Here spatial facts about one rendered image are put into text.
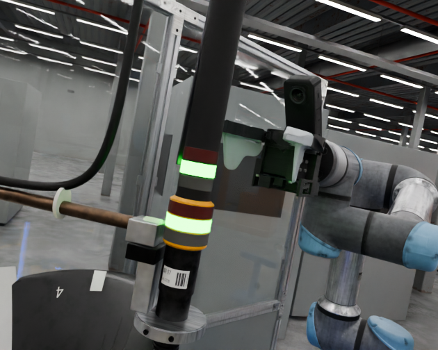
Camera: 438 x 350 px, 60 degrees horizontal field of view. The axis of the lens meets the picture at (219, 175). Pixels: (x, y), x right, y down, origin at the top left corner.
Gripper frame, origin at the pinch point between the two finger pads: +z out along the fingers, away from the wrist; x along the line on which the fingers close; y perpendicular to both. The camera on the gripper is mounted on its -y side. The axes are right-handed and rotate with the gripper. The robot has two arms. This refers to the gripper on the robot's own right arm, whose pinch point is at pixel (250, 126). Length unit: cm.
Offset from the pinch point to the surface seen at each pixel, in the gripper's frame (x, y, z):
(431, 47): 165, -374, -1064
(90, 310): 16.9, 27.2, 3.8
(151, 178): 61, 14, -47
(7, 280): 41, 32, 2
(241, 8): -1.7, -9.6, 8.0
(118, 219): 5.9, 11.9, 11.3
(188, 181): -0.5, 6.8, 9.5
